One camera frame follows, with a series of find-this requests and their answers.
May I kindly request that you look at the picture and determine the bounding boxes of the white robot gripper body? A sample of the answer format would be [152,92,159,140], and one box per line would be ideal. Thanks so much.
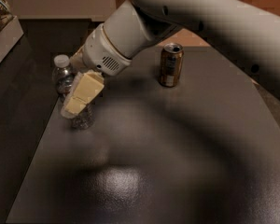
[70,24,132,76]

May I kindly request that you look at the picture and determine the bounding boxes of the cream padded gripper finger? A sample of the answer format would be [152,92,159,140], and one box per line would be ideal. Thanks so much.
[61,70,105,119]

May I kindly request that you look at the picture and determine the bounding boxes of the clear plastic water bottle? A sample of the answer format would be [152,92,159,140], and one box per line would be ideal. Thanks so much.
[52,54,94,130]

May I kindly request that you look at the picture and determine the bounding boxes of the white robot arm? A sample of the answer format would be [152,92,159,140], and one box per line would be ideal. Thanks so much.
[61,0,280,119]

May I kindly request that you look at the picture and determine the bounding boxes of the gold brown soda can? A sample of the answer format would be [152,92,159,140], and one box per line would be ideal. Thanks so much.
[159,43,184,88]

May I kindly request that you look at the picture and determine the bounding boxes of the white shelf with patterned item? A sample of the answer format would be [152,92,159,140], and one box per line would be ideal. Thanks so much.
[0,0,23,63]

